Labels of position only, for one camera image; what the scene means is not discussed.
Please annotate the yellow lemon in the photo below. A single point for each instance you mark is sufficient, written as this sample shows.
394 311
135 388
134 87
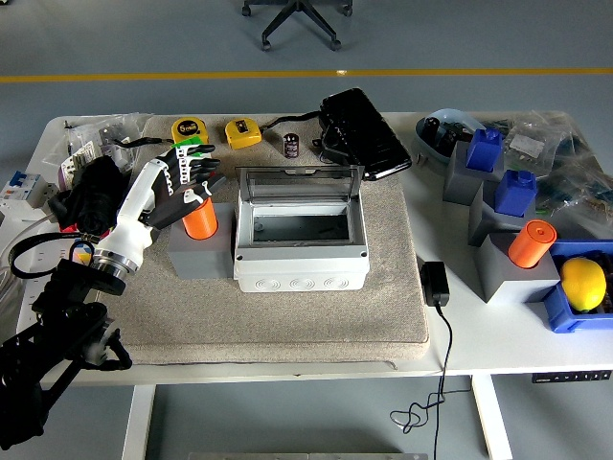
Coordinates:
582 285

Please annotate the clear bags of hardware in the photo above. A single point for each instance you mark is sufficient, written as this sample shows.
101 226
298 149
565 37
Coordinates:
86 139

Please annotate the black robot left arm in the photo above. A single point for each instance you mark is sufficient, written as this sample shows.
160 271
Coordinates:
62 311

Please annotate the grey block with round hole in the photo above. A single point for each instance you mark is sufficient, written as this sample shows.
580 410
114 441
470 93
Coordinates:
201 259

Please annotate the blue storage bin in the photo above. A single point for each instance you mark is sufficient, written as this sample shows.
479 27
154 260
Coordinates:
565 316

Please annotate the grey-brown mat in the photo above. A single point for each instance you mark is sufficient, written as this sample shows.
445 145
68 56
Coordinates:
287 326

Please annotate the black power adapter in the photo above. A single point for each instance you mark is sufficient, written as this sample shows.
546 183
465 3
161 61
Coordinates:
435 282

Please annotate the orange cylinder battery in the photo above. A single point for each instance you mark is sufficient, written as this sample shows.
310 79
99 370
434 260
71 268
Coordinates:
201 223
529 244

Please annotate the clear bags of parts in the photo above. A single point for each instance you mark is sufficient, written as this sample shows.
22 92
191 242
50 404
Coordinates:
574 167

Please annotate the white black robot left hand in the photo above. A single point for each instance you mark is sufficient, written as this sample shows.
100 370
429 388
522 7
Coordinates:
131 215

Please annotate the white power strip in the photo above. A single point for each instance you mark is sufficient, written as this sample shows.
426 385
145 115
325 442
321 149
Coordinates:
43 256

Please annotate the light blue bowl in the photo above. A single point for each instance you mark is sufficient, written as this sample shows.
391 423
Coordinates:
455 115

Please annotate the yellow round tape measure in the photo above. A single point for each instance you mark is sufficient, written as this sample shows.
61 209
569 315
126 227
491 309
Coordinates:
188 129

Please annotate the white table leg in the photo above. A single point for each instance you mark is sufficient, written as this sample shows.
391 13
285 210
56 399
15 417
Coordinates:
493 421
136 421

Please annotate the white junction box clear lid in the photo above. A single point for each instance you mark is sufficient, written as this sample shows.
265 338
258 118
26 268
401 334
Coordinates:
301 273

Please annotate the white circuit breaker blue switch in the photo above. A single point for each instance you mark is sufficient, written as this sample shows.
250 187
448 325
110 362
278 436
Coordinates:
24 187

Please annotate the large black capacitor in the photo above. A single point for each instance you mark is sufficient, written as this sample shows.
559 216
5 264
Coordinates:
431 128

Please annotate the grey block holder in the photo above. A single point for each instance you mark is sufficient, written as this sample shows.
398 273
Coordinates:
507 282
483 220
460 184

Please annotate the small black capacitor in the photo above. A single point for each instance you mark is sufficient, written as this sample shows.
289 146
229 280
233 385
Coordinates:
291 146

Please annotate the black office chair base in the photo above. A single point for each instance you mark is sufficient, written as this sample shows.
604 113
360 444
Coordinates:
299 16

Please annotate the yellow square tape measure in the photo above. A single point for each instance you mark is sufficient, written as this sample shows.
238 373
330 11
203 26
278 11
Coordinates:
243 134

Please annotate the colourful puzzle cube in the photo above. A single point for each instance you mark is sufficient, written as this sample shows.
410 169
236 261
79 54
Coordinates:
189 142
84 256

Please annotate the black table control panel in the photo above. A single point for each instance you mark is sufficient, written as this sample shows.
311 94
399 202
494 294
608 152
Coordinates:
570 377

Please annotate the black cloth bundle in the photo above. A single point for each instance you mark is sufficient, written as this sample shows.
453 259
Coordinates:
96 191

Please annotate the black zip case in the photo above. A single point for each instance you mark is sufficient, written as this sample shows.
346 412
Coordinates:
364 134

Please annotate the blue plastic block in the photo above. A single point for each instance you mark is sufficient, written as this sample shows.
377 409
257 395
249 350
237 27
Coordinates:
484 151
515 191

